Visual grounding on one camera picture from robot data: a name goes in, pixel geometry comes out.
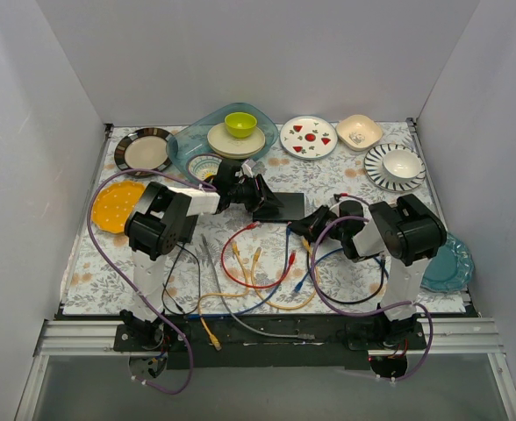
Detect black network switch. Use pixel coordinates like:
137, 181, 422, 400
252, 192, 305, 223

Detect red ethernet cable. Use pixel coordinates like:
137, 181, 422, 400
220, 221, 297, 290

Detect yellow ethernet cable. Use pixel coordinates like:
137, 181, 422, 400
197, 243, 248, 352
248, 239, 320, 311

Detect blue ethernet cable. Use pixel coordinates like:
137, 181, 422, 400
185, 223, 391, 319

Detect grey ethernet cable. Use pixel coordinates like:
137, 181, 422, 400
199, 234, 316, 341

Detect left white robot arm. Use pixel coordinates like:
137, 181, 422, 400
119, 159, 284, 351

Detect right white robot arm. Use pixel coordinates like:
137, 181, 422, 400
289, 194, 447, 349

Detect floral table mat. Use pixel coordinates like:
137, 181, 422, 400
62, 120, 468, 317

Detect blue patterned small bowl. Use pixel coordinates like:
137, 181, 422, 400
186, 153, 223, 181

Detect blue striped plate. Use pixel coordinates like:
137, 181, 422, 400
364, 143, 426, 193

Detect beige plate stack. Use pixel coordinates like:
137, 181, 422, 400
207, 123, 266, 159

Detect lime green bowl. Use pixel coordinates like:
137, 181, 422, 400
224, 111, 257, 139

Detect white plate red shapes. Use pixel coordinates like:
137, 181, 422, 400
279, 116, 338, 161

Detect black power adapter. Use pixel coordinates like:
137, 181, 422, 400
178, 215, 198, 243

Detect white bowl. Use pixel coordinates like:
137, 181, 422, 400
382, 149, 423, 182

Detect teal plastic basin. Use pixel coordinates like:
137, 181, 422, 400
167, 103, 279, 176

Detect beige square panda bowl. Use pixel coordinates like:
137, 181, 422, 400
335, 114, 383, 152

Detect brown rimmed plate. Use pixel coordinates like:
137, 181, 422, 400
114, 127, 173, 178

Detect teal scalloped plate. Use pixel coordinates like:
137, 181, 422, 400
421, 232, 475, 294

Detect yellow dotted plate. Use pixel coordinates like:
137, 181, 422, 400
91, 181, 146, 234

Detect black power cable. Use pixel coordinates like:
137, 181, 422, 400
159, 243, 202, 315

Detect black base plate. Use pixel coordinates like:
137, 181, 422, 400
113, 314, 426, 370

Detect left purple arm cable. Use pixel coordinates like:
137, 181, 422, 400
86, 168, 219, 396

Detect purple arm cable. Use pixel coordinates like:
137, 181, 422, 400
309, 192, 434, 382
86, 168, 219, 396

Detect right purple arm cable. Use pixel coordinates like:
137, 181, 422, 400
309, 192, 434, 382

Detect aluminium frame rail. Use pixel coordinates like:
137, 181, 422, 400
16, 318, 516, 420

